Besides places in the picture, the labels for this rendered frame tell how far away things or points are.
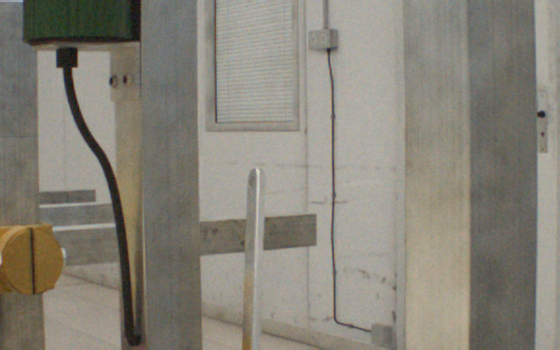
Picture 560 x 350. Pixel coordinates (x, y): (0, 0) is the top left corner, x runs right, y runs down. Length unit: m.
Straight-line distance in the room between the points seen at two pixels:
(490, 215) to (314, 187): 4.67
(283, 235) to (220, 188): 4.80
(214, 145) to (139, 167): 5.23
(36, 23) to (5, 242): 0.26
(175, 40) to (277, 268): 4.78
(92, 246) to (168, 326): 0.30
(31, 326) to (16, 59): 0.20
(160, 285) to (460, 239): 0.25
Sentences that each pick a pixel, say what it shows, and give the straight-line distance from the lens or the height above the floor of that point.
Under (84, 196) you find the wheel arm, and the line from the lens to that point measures 1.43.
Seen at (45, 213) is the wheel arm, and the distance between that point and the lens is 1.14.
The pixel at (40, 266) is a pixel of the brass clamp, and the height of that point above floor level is 0.94.
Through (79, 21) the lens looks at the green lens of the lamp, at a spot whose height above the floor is 1.10.
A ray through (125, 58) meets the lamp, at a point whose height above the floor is 1.08.
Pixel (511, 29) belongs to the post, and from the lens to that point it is 0.39.
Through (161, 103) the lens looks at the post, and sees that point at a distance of 0.59.
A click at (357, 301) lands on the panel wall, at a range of 4.85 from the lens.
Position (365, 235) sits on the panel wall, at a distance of 4.76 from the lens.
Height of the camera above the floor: 1.04
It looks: 3 degrees down
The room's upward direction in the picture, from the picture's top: 1 degrees counter-clockwise
